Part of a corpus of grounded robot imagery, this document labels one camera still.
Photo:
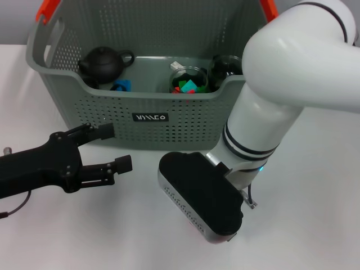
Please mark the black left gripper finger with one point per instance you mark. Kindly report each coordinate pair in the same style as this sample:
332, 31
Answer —
123, 164
104, 132

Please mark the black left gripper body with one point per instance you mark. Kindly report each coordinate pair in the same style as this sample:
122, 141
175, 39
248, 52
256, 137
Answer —
42, 166

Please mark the blue toy brick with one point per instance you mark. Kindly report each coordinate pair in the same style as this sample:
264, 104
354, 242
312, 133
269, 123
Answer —
123, 85

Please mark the green toy brick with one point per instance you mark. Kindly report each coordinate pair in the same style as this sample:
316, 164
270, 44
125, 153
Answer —
180, 83
202, 89

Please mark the small red toy brick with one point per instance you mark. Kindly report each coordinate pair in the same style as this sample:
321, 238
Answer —
191, 91

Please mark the teal toy brick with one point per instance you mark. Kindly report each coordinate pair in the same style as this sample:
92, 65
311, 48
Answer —
189, 85

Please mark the white toy brick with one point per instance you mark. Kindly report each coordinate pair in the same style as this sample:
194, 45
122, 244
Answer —
175, 65

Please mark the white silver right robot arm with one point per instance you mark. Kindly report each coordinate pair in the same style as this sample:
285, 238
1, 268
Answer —
295, 56

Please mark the small black clay teacup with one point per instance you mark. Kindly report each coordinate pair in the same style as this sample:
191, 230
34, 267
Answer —
90, 83

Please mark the grey perforated storage basket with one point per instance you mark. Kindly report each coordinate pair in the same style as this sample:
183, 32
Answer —
168, 132

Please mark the black clay teapot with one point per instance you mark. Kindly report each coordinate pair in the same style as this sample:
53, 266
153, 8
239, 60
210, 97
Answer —
102, 63

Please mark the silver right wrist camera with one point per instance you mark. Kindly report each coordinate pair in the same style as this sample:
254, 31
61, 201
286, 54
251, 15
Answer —
202, 191

